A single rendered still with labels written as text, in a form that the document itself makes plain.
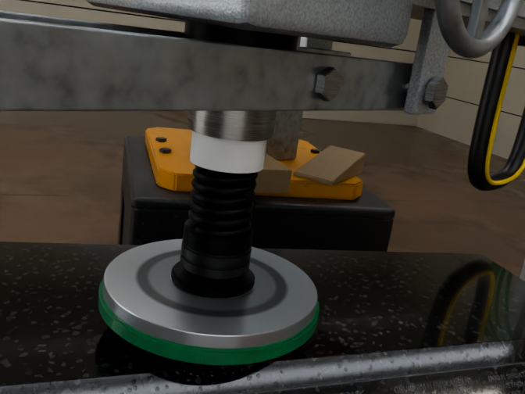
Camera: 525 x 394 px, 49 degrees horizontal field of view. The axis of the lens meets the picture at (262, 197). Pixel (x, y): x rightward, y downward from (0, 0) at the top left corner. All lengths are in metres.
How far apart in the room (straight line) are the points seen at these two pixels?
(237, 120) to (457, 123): 7.24
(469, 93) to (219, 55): 7.21
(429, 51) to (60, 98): 0.38
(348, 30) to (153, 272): 0.30
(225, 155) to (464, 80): 7.24
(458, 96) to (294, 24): 7.34
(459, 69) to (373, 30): 7.31
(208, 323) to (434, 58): 0.35
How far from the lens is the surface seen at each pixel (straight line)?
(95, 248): 0.77
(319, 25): 0.43
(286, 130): 1.45
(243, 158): 0.51
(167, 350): 0.50
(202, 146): 0.51
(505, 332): 0.74
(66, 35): 0.36
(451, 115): 7.80
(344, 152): 1.46
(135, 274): 0.58
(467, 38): 0.50
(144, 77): 0.39
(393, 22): 0.51
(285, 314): 0.54
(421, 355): 0.65
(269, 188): 1.16
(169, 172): 1.24
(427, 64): 0.62
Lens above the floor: 1.11
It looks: 17 degrees down
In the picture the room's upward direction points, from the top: 8 degrees clockwise
